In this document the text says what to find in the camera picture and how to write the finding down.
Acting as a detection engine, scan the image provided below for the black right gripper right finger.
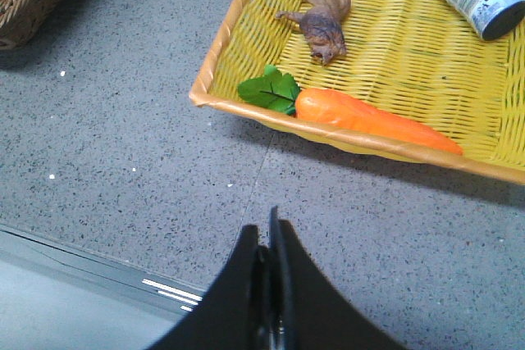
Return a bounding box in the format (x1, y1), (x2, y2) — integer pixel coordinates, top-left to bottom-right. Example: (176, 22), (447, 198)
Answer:
(269, 207), (403, 349)

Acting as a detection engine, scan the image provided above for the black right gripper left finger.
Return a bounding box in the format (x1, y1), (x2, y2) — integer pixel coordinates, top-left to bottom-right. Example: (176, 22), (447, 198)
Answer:
(150, 225), (271, 350)

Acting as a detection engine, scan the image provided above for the orange toy carrot with leaves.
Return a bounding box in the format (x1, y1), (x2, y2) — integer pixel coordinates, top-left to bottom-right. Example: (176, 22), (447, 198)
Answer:
(237, 65), (463, 155)

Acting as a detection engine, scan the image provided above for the yellow woven basket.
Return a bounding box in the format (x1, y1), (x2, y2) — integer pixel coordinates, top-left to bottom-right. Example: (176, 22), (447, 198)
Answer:
(189, 0), (524, 184)

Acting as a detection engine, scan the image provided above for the brown toy animal figure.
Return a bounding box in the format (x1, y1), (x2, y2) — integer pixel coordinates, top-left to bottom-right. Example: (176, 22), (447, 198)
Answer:
(275, 0), (352, 66)

